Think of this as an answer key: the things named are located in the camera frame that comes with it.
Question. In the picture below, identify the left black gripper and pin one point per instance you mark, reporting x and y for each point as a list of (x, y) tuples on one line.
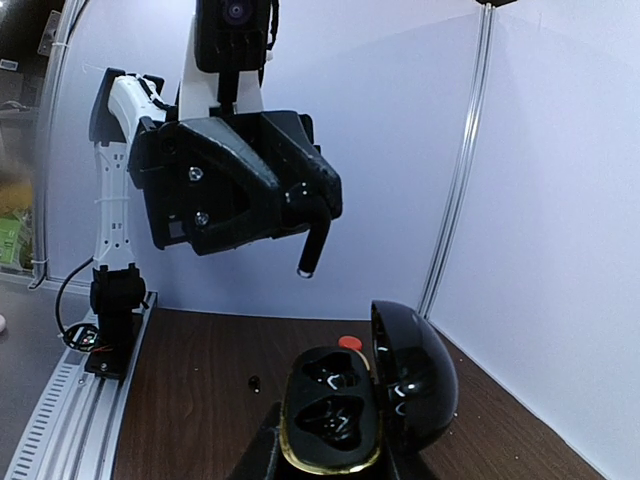
[(221, 182)]

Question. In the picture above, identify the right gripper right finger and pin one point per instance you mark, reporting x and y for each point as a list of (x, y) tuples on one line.
[(395, 466)]

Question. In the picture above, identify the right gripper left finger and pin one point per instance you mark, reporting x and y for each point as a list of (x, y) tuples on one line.
[(262, 458)]

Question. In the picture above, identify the black wireless earbud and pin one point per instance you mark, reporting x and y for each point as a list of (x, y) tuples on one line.
[(304, 206)]

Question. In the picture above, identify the black earbud charging case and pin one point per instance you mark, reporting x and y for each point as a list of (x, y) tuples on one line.
[(340, 415)]

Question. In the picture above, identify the orange round case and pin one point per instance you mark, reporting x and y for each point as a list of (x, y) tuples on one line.
[(350, 342)]

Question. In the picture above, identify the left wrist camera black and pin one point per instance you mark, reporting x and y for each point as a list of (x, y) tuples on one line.
[(234, 35)]

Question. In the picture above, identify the front aluminium rail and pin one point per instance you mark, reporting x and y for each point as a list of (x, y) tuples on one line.
[(74, 429)]

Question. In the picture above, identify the right aluminium frame post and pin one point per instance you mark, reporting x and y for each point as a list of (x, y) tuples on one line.
[(463, 164)]

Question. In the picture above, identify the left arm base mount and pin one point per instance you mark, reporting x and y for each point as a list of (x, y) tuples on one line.
[(115, 361)]

